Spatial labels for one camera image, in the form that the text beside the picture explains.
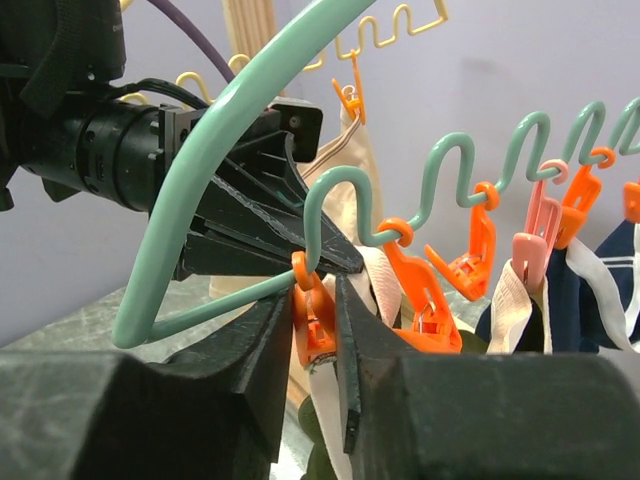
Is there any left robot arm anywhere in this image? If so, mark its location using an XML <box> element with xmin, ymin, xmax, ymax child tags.
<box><xmin>1</xmin><ymin>1</ymin><xmax>323</xmax><ymax>281</ymax></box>

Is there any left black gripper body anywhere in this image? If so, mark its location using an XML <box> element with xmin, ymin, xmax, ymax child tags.
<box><xmin>158</xmin><ymin>97</ymin><xmax>325</xmax><ymax>211</ymax></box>

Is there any end orange clip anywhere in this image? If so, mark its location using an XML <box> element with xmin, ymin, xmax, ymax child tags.
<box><xmin>291</xmin><ymin>251</ymin><xmax>336</xmax><ymax>367</ymax></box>

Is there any green wire hanger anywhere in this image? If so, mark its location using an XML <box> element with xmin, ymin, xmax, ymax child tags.
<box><xmin>112</xmin><ymin>1</ymin><xmax>639</xmax><ymax>349</ymax></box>

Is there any wooden clothes rack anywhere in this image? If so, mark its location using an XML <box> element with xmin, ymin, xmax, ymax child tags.
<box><xmin>222</xmin><ymin>0</ymin><xmax>278</xmax><ymax>64</ymax></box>

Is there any navy blue underwear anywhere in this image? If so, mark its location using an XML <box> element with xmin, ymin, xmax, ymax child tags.
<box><xmin>475</xmin><ymin>220</ymin><xmax>639</xmax><ymax>354</ymax></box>

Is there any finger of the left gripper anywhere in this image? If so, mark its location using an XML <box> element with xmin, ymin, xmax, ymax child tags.
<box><xmin>209</xmin><ymin>132</ymin><xmax>365</xmax><ymax>275</ymax></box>
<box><xmin>174</xmin><ymin>230</ymin><xmax>300</xmax><ymax>281</ymax></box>

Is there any yellow plastic hanger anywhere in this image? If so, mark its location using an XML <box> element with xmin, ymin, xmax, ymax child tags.
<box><xmin>117</xmin><ymin>0</ymin><xmax>450</xmax><ymax>109</ymax></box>

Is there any olive green underwear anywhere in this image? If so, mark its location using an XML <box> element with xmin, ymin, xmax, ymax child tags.
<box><xmin>296</xmin><ymin>244</ymin><xmax>541</xmax><ymax>480</ymax></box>

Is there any orange clip on yellow hanger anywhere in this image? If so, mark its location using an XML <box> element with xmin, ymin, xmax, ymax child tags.
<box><xmin>331</xmin><ymin>49</ymin><xmax>366</xmax><ymax>125</ymax></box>

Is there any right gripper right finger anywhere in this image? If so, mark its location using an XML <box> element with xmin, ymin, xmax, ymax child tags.
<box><xmin>336</xmin><ymin>277</ymin><xmax>639</xmax><ymax>479</ymax></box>

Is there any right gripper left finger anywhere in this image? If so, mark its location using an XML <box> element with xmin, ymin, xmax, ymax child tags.
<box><xmin>1</xmin><ymin>290</ymin><xmax>292</xmax><ymax>479</ymax></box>

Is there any beige underwear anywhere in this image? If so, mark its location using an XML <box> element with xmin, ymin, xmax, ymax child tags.
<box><xmin>209</xmin><ymin>111</ymin><xmax>383</xmax><ymax>298</ymax></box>

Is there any pink clip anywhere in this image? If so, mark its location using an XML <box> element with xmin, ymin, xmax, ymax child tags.
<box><xmin>511</xmin><ymin>180</ymin><xmax>562</xmax><ymax>293</ymax></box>

